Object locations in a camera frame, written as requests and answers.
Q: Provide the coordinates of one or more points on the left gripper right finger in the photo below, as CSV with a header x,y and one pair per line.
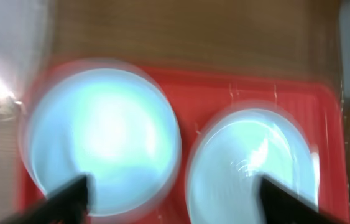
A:
x,y
279,205

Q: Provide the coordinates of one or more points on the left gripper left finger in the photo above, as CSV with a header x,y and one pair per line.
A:
x,y
68,204

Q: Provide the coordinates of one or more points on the light blue plate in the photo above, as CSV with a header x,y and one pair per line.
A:
x,y
239,148

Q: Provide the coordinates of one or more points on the light blue bowl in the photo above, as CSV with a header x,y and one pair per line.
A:
x,y
113,124

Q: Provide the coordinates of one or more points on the clear plastic waste bin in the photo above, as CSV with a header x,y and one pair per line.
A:
x,y
25,42

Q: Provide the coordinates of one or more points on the red serving tray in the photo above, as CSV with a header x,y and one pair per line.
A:
x,y
198,96

